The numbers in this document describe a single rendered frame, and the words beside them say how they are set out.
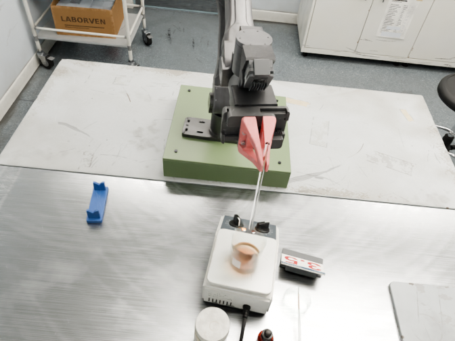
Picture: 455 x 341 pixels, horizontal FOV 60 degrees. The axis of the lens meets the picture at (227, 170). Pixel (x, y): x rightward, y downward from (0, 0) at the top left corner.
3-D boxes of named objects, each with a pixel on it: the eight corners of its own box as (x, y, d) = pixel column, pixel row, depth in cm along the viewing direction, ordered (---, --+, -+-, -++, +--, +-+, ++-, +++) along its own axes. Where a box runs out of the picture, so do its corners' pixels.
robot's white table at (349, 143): (103, 218, 196) (61, 57, 130) (343, 241, 198) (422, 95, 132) (71, 312, 163) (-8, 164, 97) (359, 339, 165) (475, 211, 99)
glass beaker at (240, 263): (262, 277, 73) (269, 254, 66) (227, 279, 72) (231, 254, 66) (257, 245, 77) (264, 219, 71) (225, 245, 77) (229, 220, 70)
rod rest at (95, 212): (94, 188, 94) (91, 178, 92) (108, 188, 95) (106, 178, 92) (86, 223, 88) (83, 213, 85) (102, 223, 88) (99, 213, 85)
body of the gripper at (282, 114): (291, 113, 59) (281, 84, 64) (223, 114, 58) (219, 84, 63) (284, 145, 64) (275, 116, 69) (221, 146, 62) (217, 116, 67)
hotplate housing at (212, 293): (221, 220, 91) (223, 199, 85) (277, 232, 90) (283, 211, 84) (198, 314, 76) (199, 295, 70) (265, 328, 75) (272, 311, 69)
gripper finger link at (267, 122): (287, 151, 53) (273, 107, 59) (234, 152, 52) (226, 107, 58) (278, 184, 58) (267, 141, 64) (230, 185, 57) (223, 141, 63)
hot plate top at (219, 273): (218, 229, 80) (219, 226, 79) (277, 241, 79) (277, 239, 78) (205, 283, 72) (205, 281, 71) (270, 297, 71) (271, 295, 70)
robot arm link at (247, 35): (287, 49, 59) (274, 12, 67) (230, 46, 58) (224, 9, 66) (273, 109, 67) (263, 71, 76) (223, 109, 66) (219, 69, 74)
